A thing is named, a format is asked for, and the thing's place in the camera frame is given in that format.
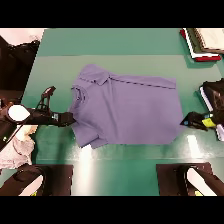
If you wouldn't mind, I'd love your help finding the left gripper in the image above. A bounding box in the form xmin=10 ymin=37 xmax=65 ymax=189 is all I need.
xmin=49 ymin=111 xmax=76 ymax=128

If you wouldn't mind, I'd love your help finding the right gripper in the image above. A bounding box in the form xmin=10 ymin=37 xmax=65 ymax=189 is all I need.
xmin=179 ymin=111 xmax=210 ymax=132

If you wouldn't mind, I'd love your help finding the purple polo shirt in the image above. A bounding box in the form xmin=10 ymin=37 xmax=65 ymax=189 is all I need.
xmin=68 ymin=63 xmax=185 ymax=150

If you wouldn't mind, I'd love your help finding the white garment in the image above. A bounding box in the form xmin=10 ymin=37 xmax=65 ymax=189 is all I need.
xmin=198 ymin=85 xmax=224 ymax=143

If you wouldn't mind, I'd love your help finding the black garment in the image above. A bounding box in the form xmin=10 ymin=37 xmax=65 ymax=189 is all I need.
xmin=201 ymin=78 xmax=224 ymax=114

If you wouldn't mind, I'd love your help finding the heap of clothes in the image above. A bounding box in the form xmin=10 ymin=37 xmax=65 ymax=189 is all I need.
xmin=0 ymin=34 xmax=41 ymax=101

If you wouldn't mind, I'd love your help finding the beige garment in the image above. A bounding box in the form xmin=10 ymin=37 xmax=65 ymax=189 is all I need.
xmin=194 ymin=27 xmax=224 ymax=53

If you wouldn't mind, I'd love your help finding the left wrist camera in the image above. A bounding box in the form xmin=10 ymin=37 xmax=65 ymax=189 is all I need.
xmin=35 ymin=85 xmax=57 ymax=113

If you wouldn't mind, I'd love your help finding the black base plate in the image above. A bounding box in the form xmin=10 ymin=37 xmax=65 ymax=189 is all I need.
xmin=156 ymin=162 xmax=214 ymax=197
xmin=19 ymin=163 xmax=75 ymax=197

